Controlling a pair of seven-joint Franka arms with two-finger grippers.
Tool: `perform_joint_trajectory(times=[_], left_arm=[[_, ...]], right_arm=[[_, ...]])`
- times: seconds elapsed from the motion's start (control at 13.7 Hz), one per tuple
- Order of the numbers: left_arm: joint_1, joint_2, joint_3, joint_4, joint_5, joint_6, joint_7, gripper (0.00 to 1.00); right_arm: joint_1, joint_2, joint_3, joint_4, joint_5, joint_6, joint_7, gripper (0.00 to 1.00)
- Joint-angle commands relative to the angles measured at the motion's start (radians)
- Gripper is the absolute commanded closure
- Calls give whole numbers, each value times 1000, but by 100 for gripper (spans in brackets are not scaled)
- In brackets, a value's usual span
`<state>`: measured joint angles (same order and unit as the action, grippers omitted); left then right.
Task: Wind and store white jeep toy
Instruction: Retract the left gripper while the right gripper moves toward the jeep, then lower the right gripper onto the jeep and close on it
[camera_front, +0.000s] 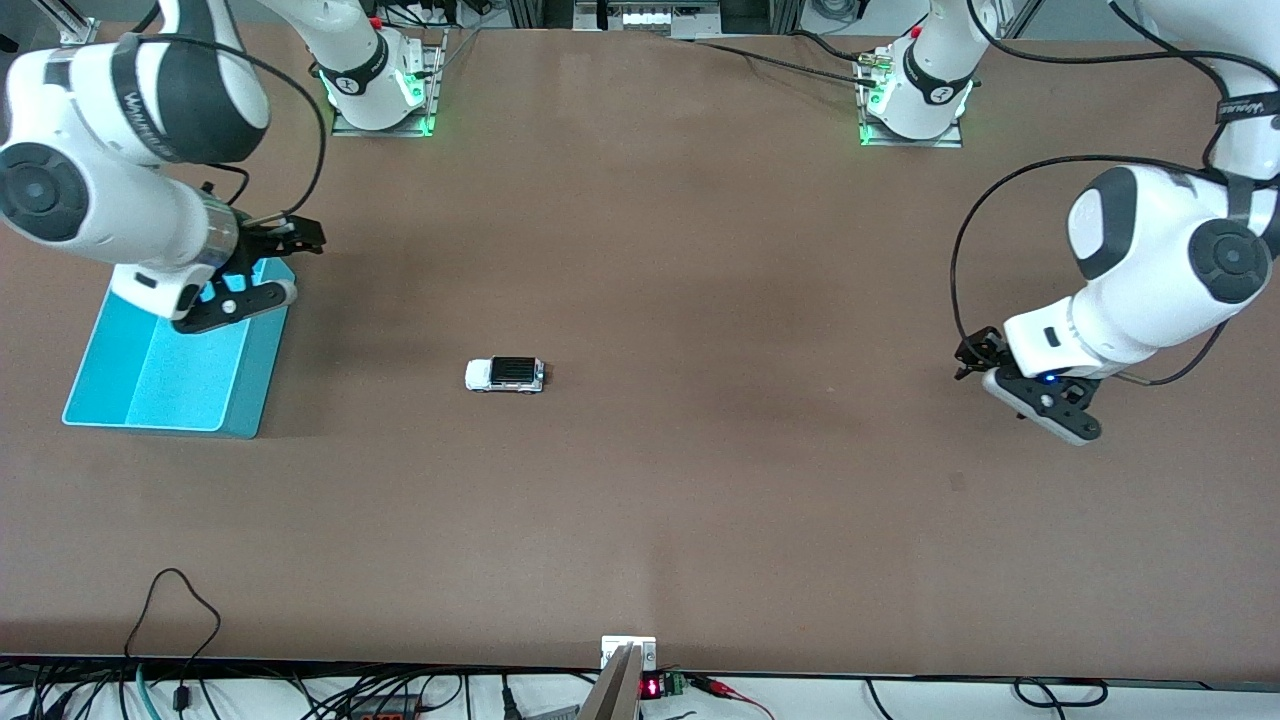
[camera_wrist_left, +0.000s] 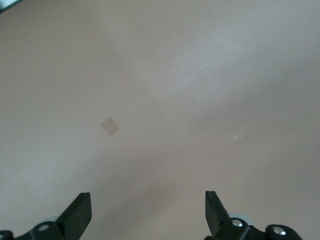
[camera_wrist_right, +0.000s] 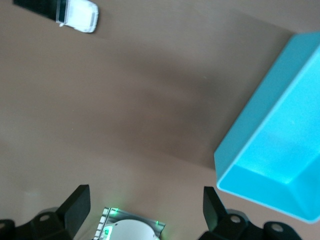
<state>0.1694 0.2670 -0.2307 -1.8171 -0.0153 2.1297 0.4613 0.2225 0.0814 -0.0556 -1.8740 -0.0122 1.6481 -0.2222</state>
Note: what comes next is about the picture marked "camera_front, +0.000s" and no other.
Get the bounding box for white jeep toy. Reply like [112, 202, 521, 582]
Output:
[465, 356, 547, 394]

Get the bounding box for turquoise plastic bin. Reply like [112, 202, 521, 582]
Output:
[62, 256, 297, 439]

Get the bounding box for silver box with white lights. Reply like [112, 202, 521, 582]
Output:
[574, 0, 723, 39]

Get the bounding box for black box with red switches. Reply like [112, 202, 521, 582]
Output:
[345, 694, 433, 720]

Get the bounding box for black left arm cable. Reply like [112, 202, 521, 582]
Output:
[950, 0, 1280, 387]

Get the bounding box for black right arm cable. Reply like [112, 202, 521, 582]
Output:
[150, 33, 330, 227]

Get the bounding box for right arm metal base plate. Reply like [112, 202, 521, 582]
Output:
[332, 28, 447, 138]

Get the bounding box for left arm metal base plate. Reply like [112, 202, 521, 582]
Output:
[857, 50, 964, 149]

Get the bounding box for aluminium frame profile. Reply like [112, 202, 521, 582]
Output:
[40, 0, 102, 47]

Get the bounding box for black coiled cable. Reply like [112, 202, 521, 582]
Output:
[1012, 677, 1109, 709]

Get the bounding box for thin black looped cable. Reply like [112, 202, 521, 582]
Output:
[124, 568, 223, 706]

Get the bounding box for black cable to arm base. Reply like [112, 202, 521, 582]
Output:
[693, 30, 883, 89]

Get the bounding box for red clip lead wires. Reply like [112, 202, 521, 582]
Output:
[688, 675, 776, 720]

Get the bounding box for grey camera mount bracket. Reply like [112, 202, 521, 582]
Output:
[578, 636, 658, 720]

